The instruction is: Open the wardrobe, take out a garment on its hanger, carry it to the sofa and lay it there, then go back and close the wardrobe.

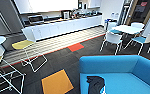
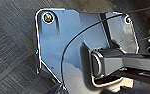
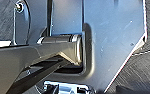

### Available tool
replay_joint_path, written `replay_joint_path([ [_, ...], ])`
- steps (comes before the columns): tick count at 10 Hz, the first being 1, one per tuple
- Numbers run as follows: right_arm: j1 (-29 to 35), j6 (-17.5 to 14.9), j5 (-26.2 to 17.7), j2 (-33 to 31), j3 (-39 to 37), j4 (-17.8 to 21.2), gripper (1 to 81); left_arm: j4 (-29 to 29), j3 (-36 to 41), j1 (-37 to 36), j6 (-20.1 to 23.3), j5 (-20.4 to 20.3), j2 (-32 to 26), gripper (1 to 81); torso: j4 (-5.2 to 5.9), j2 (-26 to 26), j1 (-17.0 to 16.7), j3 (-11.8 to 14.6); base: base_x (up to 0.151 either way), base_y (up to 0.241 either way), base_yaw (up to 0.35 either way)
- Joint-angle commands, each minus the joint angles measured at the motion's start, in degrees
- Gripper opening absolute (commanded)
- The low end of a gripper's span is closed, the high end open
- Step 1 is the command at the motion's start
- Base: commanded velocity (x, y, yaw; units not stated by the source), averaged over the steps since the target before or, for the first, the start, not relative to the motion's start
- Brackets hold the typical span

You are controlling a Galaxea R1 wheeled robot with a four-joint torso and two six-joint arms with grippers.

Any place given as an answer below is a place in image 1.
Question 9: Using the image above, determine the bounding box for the black silver coffee machine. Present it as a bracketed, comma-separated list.
[60, 9, 72, 20]

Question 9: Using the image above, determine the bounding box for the white chair with blue seat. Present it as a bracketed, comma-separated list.
[106, 21, 124, 36]
[100, 30, 124, 56]
[130, 21, 146, 30]
[124, 31, 150, 56]

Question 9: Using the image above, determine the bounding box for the steel microwave oven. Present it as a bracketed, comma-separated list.
[27, 14, 45, 25]

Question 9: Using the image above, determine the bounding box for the large blue sofa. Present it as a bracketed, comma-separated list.
[78, 54, 150, 94]

